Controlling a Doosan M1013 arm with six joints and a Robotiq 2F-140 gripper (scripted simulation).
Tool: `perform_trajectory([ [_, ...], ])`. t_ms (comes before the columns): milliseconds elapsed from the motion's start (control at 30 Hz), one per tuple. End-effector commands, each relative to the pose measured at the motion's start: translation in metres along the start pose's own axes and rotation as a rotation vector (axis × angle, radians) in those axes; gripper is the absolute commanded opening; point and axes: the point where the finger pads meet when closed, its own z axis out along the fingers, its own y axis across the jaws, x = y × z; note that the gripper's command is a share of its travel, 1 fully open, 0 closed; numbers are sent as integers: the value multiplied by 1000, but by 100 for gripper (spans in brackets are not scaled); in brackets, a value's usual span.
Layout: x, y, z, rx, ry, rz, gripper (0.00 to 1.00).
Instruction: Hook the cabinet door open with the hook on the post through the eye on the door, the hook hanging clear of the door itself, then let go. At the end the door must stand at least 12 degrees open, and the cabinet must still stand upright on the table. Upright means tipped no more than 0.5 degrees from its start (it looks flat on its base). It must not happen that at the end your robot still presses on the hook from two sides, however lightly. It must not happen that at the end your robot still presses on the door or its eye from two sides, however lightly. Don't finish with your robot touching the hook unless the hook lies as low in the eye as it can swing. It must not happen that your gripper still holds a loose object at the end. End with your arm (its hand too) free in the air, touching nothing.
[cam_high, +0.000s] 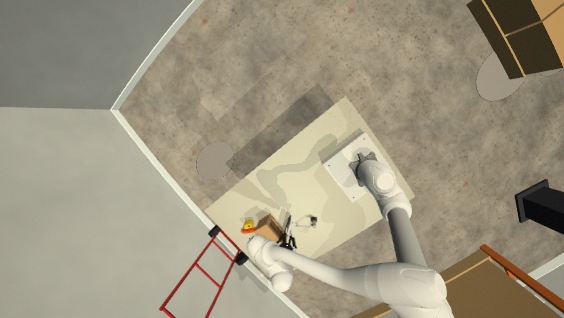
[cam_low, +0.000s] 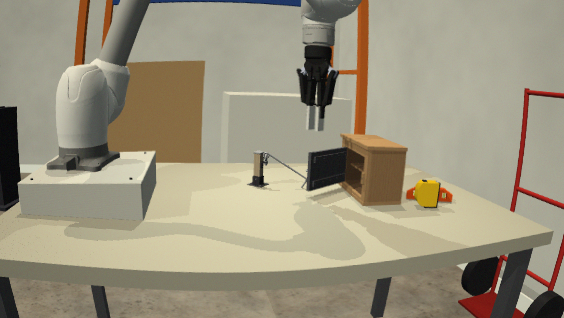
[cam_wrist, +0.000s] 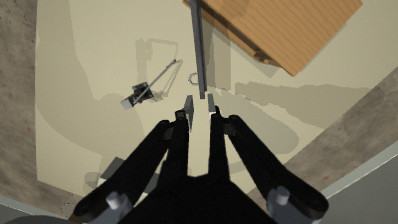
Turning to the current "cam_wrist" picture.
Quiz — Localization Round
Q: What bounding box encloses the brown wooden cabinet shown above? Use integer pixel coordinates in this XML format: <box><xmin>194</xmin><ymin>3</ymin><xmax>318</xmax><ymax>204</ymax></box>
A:
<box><xmin>182</xmin><ymin>0</ymin><xmax>363</xmax><ymax>98</ymax></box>

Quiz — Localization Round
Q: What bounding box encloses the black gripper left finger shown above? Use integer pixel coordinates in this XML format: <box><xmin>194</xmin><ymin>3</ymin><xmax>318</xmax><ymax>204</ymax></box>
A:
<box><xmin>73</xmin><ymin>95</ymin><xmax>194</xmax><ymax>224</ymax></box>

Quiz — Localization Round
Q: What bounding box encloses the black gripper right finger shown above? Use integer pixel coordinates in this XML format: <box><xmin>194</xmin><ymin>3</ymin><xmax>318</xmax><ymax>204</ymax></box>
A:
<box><xmin>206</xmin><ymin>93</ymin><xmax>329</xmax><ymax>224</ymax></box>

